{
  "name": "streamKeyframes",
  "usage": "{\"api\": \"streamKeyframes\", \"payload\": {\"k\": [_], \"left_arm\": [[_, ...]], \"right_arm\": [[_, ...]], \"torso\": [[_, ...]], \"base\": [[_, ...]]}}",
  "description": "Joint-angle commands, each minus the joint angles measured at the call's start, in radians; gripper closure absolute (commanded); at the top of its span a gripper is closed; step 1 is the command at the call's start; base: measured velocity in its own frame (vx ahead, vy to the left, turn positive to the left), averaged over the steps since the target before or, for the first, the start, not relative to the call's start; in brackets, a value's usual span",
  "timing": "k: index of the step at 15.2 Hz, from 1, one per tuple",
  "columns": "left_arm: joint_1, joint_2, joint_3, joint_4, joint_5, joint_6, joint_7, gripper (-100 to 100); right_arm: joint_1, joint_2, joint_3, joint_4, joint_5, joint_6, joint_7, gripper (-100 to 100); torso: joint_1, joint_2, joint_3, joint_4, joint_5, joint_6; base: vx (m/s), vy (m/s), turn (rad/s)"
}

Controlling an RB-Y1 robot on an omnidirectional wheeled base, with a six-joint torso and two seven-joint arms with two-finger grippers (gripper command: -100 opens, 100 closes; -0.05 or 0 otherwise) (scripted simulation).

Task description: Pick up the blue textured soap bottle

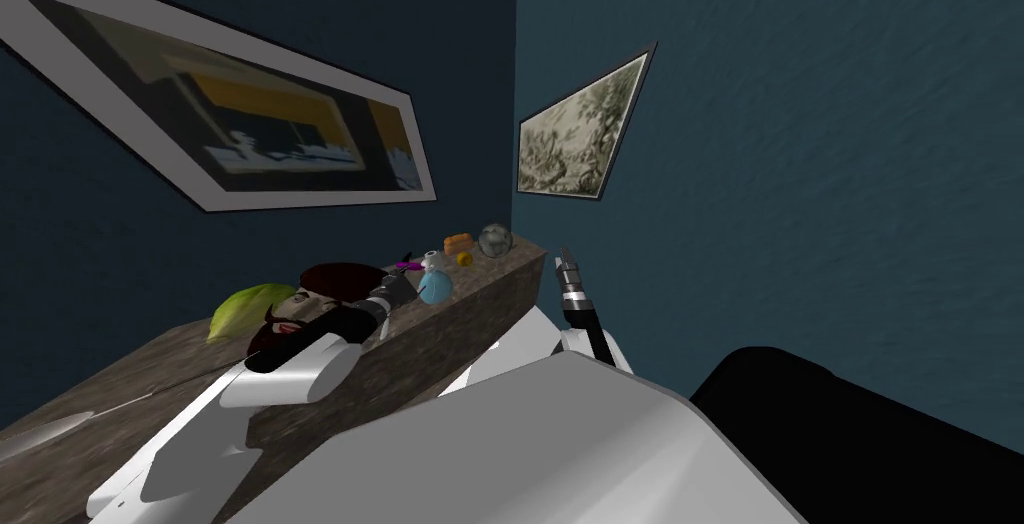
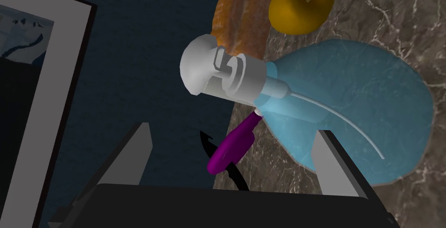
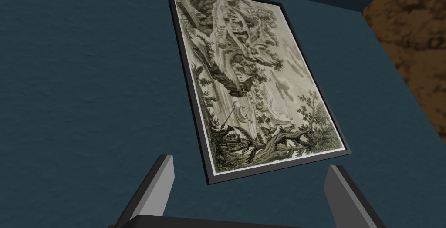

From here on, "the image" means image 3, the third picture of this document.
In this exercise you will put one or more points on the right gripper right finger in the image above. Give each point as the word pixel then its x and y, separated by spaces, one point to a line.
pixel 348 200

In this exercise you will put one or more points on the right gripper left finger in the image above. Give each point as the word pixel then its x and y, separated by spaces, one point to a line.
pixel 153 190

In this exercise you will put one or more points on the black framed landscape picture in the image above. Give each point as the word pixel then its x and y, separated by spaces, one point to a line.
pixel 251 81

